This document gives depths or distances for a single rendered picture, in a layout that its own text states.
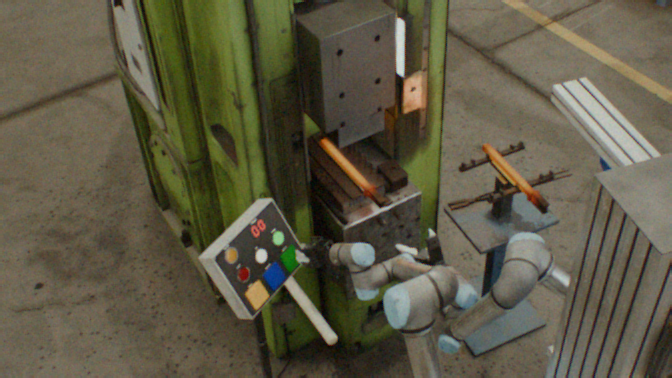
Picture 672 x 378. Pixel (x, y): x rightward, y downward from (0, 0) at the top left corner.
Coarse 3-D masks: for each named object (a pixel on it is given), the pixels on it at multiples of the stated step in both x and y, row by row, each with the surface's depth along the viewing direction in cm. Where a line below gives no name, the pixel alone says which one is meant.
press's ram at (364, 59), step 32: (352, 0) 283; (320, 32) 270; (352, 32) 272; (384, 32) 280; (320, 64) 274; (352, 64) 281; (384, 64) 289; (320, 96) 285; (352, 96) 290; (384, 96) 299
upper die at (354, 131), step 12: (312, 120) 315; (360, 120) 299; (372, 120) 303; (324, 132) 309; (336, 132) 298; (348, 132) 300; (360, 132) 303; (372, 132) 307; (336, 144) 303; (348, 144) 303
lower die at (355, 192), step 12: (312, 144) 348; (312, 156) 344; (324, 156) 342; (348, 156) 341; (312, 168) 338; (324, 168) 337; (336, 168) 336; (360, 168) 335; (324, 180) 333; (336, 180) 331; (348, 180) 331; (372, 180) 330; (324, 192) 335; (336, 192) 327; (348, 192) 326; (360, 192) 325; (336, 204) 328; (348, 204) 324; (360, 204) 328
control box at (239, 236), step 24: (264, 216) 292; (216, 240) 286; (240, 240) 284; (264, 240) 291; (288, 240) 299; (216, 264) 277; (240, 264) 283; (264, 264) 291; (240, 288) 283; (240, 312) 287
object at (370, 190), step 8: (328, 144) 345; (336, 152) 341; (336, 160) 339; (344, 160) 337; (352, 168) 333; (352, 176) 330; (360, 176) 329; (360, 184) 327; (368, 184) 326; (368, 192) 324; (376, 192) 322; (376, 200) 321; (384, 200) 318
